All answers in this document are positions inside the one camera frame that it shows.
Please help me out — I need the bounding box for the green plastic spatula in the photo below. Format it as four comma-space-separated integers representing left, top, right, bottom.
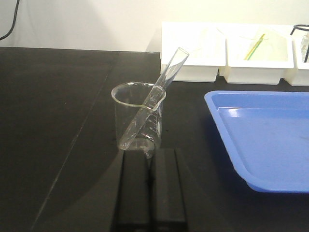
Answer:
246, 34, 268, 60

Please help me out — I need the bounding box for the yellow plastic spatula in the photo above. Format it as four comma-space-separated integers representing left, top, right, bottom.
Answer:
243, 33, 266, 60

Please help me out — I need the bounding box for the white storage bin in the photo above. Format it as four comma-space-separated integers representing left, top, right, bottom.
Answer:
221, 24, 294, 85
160, 22, 226, 83
290, 24, 309, 86

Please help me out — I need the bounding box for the blue plastic tray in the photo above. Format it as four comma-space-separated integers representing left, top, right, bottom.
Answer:
204, 90, 309, 193

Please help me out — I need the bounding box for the right white storage bin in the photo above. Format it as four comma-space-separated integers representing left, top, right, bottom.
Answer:
290, 24, 309, 86

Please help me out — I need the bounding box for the middle white storage bin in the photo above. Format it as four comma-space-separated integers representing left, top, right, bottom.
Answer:
221, 24, 294, 85

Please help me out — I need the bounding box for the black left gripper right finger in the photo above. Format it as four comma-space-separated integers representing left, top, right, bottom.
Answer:
151, 149, 186, 225

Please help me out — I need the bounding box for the black wire tripod stand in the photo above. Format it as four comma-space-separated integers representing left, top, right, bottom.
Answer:
290, 24, 309, 65

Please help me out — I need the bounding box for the black power cable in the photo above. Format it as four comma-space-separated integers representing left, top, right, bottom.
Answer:
0, 0, 20, 41

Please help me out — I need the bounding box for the left white storage bin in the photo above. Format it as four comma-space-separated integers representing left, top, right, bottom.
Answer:
160, 22, 226, 83

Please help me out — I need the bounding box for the clear glass test tube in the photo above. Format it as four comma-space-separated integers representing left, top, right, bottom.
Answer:
119, 47, 189, 150

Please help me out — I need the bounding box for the glass beaker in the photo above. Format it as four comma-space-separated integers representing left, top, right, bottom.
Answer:
111, 82, 166, 159

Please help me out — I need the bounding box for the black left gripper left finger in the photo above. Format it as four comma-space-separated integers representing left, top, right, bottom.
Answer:
117, 151, 150, 226

